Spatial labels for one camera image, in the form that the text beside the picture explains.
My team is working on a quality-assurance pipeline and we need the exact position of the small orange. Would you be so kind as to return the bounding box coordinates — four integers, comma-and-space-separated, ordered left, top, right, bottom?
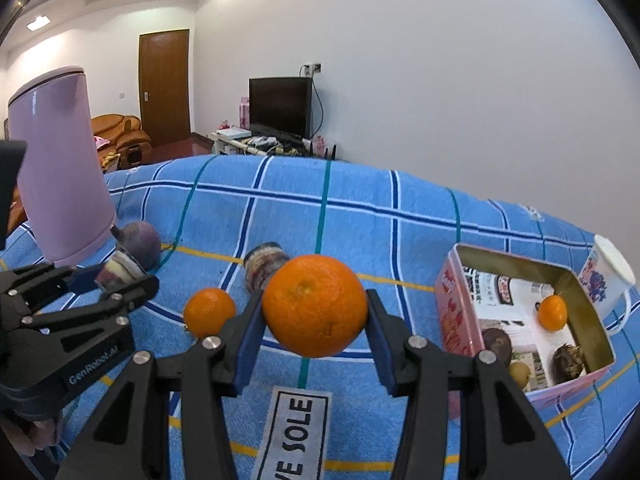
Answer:
537, 295, 568, 332
183, 287, 237, 339

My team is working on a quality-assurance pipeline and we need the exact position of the blue plaid blanket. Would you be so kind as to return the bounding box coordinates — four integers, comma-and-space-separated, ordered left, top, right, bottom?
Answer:
0, 154, 640, 480

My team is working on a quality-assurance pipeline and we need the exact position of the dark spiky fruit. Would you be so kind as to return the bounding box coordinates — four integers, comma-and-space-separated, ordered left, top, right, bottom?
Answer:
552, 343, 587, 383

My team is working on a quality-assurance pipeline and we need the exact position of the brown fruit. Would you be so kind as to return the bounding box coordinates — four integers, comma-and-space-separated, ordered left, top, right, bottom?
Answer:
481, 328, 513, 368

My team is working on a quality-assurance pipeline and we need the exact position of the brown wooden door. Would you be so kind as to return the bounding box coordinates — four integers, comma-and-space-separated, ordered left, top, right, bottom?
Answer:
138, 29, 192, 148

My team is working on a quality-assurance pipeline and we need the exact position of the black flat television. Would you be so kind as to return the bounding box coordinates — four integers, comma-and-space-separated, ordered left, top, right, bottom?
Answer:
248, 76, 313, 139

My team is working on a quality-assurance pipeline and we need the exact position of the small yellow fruit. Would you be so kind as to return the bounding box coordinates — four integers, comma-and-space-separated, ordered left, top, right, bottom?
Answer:
509, 361, 532, 390

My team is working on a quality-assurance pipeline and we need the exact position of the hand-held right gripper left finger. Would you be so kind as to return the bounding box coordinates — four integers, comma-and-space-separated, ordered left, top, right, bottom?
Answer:
55, 287, 266, 480

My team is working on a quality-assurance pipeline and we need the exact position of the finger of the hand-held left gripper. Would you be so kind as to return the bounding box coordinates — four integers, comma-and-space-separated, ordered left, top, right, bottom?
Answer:
0, 264, 101, 311
15, 275, 161, 332

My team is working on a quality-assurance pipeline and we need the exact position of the black power cable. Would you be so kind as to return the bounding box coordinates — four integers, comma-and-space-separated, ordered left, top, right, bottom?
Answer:
312, 74, 326, 141

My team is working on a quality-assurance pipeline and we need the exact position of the round purple fruit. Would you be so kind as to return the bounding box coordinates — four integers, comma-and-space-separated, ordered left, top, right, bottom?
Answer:
111, 221, 162, 268

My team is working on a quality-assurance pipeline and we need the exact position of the large white cloth label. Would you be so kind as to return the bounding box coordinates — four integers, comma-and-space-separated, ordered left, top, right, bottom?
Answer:
250, 385, 333, 480

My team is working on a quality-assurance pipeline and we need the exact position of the pink metal tin box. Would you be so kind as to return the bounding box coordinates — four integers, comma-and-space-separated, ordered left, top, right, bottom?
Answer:
434, 242, 616, 408

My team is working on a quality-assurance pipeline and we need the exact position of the orange leather sofa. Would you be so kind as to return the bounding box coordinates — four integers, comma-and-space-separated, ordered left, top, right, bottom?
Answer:
6, 185, 30, 235

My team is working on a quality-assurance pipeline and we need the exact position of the white printed paper sheet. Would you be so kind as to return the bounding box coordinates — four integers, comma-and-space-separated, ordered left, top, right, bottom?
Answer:
462, 265, 571, 391

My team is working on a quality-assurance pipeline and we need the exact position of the person's left hand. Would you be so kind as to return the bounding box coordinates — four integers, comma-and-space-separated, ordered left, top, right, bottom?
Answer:
0, 407, 63, 461

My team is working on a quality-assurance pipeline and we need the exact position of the purple electric kettle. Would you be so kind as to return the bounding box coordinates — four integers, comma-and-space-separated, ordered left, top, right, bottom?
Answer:
7, 66, 117, 267

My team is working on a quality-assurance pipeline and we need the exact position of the orange leather armchair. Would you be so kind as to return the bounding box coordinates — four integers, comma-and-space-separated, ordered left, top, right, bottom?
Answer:
91, 114, 152, 171

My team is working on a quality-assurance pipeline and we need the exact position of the white mug blue floral print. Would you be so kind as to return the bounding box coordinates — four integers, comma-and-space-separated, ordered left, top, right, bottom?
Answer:
580, 234, 637, 336

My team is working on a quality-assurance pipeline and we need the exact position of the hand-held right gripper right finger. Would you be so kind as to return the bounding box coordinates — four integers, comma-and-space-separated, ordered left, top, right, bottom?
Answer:
365, 287, 573, 480

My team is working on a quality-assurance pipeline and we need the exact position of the large orange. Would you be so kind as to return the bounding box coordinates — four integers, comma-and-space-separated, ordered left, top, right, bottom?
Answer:
262, 255, 369, 359

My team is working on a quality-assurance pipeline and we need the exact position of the low television stand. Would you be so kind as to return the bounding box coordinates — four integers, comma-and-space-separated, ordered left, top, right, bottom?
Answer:
211, 130, 341, 161

